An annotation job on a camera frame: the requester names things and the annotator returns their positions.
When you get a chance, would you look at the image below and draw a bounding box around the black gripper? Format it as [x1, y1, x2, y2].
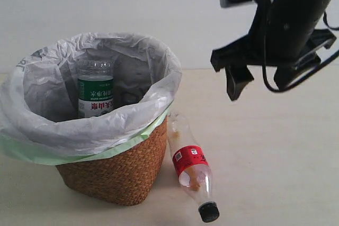
[210, 29, 337, 101]

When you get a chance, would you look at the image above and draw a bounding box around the red label plastic bottle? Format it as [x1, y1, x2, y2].
[167, 111, 220, 223]

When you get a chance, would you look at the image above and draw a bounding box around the green label plastic bottle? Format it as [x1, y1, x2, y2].
[77, 59, 114, 119]

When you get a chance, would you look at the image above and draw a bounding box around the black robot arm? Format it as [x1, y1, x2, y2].
[210, 0, 338, 101]

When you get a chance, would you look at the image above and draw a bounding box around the woven brown wicker basket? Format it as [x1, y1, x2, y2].
[56, 120, 167, 206]

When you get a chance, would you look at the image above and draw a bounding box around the white and green bin liner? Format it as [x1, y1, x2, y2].
[1, 32, 182, 165]

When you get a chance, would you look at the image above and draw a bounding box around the black cable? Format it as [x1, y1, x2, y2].
[261, 0, 339, 93]

